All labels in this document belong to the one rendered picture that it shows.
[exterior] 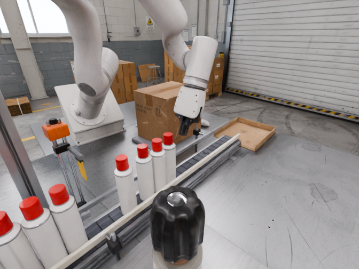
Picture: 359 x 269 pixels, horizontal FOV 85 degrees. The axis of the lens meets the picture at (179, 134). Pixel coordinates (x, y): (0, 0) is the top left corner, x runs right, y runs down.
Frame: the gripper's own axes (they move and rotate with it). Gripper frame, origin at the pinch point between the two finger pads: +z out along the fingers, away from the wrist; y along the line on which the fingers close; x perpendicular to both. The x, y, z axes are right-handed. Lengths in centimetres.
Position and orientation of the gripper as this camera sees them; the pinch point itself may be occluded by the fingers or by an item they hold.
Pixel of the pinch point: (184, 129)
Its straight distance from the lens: 71.7
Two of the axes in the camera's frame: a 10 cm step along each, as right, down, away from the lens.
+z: -2.3, 9.5, 2.0
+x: 6.2, -0.1, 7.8
